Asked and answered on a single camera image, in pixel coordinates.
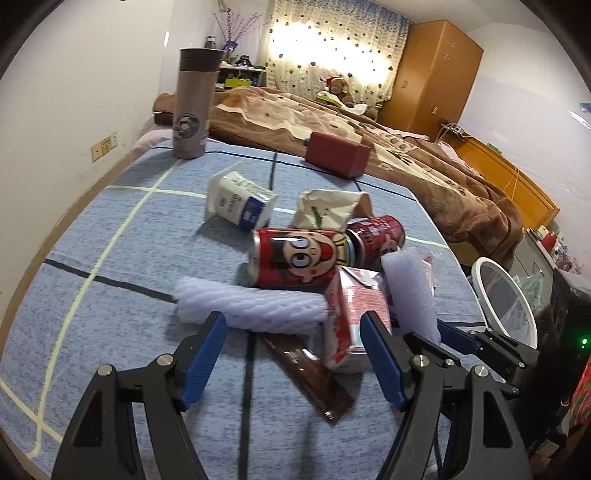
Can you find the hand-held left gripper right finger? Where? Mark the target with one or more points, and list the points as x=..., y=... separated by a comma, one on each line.
x=383, y=364

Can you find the green white book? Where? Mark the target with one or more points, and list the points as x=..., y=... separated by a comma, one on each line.
x=328, y=98

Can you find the blue checked tablecloth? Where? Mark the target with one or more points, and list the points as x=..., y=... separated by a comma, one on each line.
x=115, y=277

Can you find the grey thermos bottle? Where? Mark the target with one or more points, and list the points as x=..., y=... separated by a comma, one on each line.
x=194, y=101

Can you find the brown teddy bear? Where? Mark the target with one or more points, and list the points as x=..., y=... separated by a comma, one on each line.
x=339, y=90

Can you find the wooden bed headboard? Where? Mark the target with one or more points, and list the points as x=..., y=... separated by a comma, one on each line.
x=508, y=180

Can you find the red white milk carton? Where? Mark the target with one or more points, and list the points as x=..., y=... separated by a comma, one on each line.
x=344, y=314

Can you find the red cup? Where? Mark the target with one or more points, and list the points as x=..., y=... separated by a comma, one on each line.
x=549, y=241

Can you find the red cartoon face can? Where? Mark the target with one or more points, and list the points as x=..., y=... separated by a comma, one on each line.
x=295, y=258

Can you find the dark red drink can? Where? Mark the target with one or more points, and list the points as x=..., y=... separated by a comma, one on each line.
x=378, y=235

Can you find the long white foam wrap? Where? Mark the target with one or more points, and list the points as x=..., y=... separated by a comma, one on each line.
x=258, y=309

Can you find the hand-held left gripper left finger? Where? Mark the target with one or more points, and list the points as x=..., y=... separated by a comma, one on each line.
x=203, y=360

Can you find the yellow wall socket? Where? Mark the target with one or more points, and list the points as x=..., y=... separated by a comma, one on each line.
x=104, y=147

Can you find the white yogurt cup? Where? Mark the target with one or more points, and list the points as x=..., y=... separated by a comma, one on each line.
x=231, y=198

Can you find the brown plush blanket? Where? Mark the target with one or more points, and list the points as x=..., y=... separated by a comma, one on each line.
x=415, y=166

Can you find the crumpled white paper cup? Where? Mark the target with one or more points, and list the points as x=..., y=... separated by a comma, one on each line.
x=323, y=203

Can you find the dark red box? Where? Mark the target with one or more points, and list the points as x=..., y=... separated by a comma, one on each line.
x=334, y=154

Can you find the cluttered white shelf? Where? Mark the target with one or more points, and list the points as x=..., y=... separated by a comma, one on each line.
x=242, y=76

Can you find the white rim trash bin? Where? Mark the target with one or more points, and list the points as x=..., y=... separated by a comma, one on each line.
x=480, y=276

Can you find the wooden wardrobe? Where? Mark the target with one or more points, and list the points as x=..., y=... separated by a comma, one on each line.
x=429, y=78

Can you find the short white foam wrap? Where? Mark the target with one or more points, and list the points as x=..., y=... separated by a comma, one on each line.
x=411, y=295

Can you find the translucent plastic bag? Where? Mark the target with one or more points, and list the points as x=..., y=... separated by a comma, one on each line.
x=528, y=290

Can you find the grey bedside cabinet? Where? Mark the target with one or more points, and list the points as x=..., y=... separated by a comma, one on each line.
x=531, y=254

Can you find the dotted window curtain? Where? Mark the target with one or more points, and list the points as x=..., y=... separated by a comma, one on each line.
x=332, y=41

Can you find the purple branch flowers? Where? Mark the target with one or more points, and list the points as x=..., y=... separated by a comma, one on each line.
x=235, y=27

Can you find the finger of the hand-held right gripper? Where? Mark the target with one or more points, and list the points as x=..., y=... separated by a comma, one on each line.
x=457, y=339

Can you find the brown sachet wrapper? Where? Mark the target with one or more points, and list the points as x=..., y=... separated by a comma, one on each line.
x=314, y=378

